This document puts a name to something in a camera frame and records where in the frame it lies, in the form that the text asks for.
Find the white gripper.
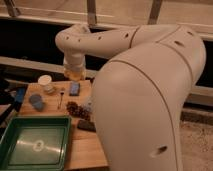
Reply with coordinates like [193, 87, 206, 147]
[64, 53, 85, 73]

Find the yellow apple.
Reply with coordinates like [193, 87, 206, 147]
[66, 71, 84, 81]

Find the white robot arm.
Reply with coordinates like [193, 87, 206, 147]
[55, 25, 206, 171]

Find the light blue plastic cup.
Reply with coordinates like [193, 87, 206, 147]
[29, 94, 45, 111]

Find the white lidded jar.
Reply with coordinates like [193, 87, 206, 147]
[38, 75, 55, 94]

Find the crumpled blue white cloth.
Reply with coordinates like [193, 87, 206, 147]
[82, 97, 92, 112]

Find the blue object at table edge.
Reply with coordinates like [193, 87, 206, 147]
[15, 88, 26, 103]

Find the black chocolate bar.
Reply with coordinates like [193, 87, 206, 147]
[77, 120, 96, 132]

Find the green plastic tray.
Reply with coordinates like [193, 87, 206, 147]
[0, 116, 71, 171]

